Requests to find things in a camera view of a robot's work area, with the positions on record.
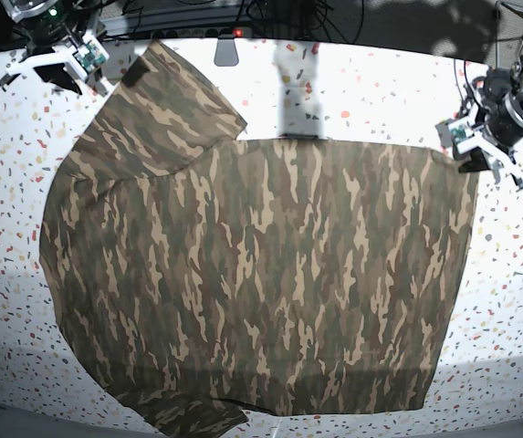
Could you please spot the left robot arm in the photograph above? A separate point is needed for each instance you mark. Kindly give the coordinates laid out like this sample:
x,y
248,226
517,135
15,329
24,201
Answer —
x,y
514,102

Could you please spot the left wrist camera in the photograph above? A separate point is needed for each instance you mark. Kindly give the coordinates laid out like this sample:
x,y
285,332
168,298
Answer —
x,y
455,134

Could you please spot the grey camera mount base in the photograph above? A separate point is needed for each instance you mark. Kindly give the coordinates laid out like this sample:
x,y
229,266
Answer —
x,y
226,55

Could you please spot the camouflage T-shirt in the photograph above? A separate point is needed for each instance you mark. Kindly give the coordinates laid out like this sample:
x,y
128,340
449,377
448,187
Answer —
x,y
196,275

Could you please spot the black power strip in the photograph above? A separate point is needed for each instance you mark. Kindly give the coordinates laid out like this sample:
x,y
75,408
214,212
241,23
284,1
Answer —
x,y
203,32

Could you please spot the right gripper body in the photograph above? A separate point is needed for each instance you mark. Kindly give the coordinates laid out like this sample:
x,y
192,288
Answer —
x,y
56,43

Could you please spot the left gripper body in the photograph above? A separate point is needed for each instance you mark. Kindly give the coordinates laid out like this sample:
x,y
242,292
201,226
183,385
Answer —
x,y
494,130

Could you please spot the metal stand pole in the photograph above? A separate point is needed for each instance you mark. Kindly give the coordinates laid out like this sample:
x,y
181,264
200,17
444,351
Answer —
x,y
508,43

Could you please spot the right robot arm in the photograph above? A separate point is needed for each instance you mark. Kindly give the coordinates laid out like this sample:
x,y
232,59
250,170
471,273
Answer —
x,y
30,13

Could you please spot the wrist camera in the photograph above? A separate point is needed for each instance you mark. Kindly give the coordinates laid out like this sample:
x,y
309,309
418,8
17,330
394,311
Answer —
x,y
455,134
91,56

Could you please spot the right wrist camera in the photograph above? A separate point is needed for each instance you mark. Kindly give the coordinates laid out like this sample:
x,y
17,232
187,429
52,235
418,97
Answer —
x,y
91,56

